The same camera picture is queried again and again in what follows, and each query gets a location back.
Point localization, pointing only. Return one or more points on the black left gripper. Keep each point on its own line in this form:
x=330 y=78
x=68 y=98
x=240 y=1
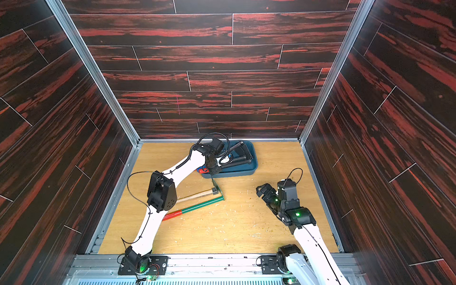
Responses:
x=215 y=171

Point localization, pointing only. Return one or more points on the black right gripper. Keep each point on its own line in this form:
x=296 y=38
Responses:
x=269 y=194

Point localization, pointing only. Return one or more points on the green handle red tip hoe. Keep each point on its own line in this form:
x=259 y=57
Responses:
x=192 y=208

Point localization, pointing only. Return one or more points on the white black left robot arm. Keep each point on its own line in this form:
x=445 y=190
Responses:
x=162 y=197

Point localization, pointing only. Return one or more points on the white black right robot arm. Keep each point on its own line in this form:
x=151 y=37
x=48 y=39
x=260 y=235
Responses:
x=312 y=264

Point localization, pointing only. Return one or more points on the teal plastic storage box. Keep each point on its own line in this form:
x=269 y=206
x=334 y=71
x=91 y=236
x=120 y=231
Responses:
x=242 y=161

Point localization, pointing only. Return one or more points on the wooden handle hammer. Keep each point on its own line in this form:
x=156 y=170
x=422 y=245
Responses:
x=213 y=191

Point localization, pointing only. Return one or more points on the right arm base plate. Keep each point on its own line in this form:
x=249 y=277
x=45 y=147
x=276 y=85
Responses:
x=272 y=265

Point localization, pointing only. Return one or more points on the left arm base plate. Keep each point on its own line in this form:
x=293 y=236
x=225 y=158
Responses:
x=149 y=265

